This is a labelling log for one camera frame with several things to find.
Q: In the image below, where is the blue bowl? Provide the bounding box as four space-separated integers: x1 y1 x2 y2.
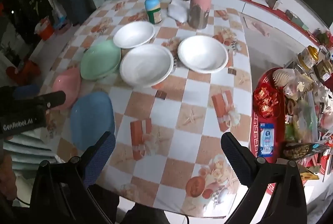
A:
70 91 115 152

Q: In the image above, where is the person's left forearm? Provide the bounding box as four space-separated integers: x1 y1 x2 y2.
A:
0 154 17 204

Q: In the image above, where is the orange bucket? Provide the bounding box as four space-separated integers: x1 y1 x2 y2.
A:
35 17 55 41

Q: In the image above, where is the fruit in white foam net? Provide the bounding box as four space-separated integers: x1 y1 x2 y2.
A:
272 69 296 88

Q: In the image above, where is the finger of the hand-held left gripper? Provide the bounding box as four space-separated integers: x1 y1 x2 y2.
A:
16 91 66 110
0 84 39 103

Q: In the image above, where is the white bowl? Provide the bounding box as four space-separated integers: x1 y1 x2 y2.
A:
120 44 174 88
113 22 156 49

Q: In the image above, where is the red round tray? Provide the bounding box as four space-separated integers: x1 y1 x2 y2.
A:
250 67 333 198

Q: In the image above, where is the white plate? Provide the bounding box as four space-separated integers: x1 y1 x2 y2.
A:
177 35 229 74

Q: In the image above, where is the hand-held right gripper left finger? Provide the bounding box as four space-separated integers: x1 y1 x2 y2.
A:
30 131 117 224

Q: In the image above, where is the green bottle with blue label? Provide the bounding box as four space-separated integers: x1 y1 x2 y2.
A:
145 0 162 24

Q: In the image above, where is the pile of red candies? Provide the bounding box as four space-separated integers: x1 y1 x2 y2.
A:
253 84 280 118

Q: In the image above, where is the dark snack bag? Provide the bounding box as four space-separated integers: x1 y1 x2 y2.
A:
282 142 333 161

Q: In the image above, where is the pale green ribbed cover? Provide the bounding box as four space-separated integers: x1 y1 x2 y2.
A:
2 133 58 175

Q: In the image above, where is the blue white wipes packet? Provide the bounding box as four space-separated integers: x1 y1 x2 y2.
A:
257 123 277 157

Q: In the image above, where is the red-topped white ledge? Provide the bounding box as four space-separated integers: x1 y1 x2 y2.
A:
212 0 333 58

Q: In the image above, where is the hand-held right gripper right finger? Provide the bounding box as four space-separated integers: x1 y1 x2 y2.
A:
221 132 308 224

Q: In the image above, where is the red green potted plant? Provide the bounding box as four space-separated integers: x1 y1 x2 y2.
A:
313 29 333 46

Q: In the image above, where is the green box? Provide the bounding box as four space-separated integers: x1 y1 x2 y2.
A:
285 9 310 31

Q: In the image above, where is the pink bowl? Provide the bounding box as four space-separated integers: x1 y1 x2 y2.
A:
52 67 82 110

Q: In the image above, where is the red plastic stool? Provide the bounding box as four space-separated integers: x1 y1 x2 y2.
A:
6 59 41 85

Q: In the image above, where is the glass jar with dark contents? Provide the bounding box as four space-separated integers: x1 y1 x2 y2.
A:
313 59 333 81

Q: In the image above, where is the glass jar with gold lid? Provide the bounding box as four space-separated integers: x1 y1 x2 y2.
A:
297 46 319 70

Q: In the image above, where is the white folded cloth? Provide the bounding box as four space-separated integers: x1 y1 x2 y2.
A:
167 0 191 23

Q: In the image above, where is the small grey box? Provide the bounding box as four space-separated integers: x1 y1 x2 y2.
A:
265 0 283 10

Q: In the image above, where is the green plate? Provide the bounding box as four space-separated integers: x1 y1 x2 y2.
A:
80 40 122 81

